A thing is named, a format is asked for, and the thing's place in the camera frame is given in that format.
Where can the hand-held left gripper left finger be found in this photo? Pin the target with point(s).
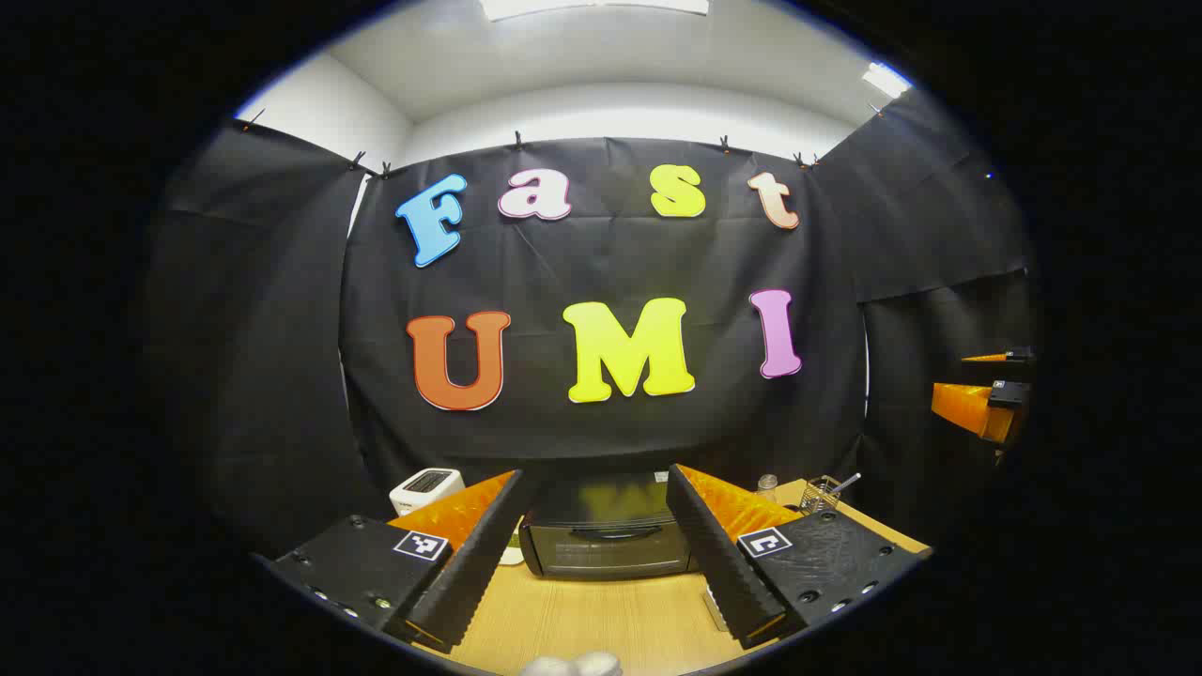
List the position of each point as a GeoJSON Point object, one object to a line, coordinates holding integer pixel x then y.
{"type": "Point", "coordinates": [474, 563]}

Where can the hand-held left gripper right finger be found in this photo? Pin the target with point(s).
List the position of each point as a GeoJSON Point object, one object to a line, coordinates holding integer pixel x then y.
{"type": "Point", "coordinates": [718, 563]}

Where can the metal mesh holder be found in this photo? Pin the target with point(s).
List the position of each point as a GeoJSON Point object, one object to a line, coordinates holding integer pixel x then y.
{"type": "Point", "coordinates": [822, 496]}

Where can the metal spoon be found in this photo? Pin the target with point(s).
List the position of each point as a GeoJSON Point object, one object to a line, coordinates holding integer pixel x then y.
{"type": "Point", "coordinates": [850, 480]}

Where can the white divided seasoning dish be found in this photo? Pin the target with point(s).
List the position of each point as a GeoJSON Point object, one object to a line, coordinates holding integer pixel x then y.
{"type": "Point", "coordinates": [512, 556]}

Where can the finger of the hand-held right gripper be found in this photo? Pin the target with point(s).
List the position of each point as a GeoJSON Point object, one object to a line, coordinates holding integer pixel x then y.
{"type": "Point", "coordinates": [1009, 357]}
{"type": "Point", "coordinates": [972, 406]}

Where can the clear bottle yellow label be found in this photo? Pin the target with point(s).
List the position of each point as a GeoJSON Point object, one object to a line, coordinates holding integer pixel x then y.
{"type": "Point", "coordinates": [767, 484]}

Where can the ceiling light panel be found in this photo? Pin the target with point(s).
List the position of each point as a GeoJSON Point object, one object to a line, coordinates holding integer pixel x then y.
{"type": "Point", "coordinates": [592, 6]}
{"type": "Point", "coordinates": [887, 80]}

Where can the black electric oven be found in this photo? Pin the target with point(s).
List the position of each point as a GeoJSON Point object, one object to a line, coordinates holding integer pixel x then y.
{"type": "Point", "coordinates": [601, 554]}

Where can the white toaster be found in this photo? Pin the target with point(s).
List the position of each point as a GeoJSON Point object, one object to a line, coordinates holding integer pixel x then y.
{"type": "Point", "coordinates": [423, 483]}

